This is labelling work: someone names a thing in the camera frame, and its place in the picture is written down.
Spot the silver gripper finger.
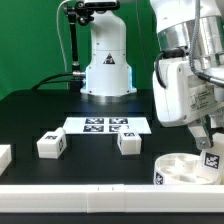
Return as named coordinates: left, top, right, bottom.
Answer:
left=188, top=117, right=213, bottom=150

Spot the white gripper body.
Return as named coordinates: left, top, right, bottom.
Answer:
left=153, top=59, right=224, bottom=127

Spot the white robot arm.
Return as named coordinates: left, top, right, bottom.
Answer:
left=83, top=0, right=224, bottom=150

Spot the paper sheet with markers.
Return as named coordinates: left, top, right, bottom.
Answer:
left=63, top=117, right=151, bottom=134

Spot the white front fence bar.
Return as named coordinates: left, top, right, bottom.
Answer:
left=0, top=184, right=224, bottom=213

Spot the white fence bar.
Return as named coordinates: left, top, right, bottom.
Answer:
left=0, top=145, right=12, bottom=176
left=0, top=184, right=224, bottom=213

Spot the white left fence bar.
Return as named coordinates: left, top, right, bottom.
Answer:
left=0, top=145, right=12, bottom=176

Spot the white thin cable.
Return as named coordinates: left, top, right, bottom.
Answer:
left=55, top=0, right=72, bottom=89

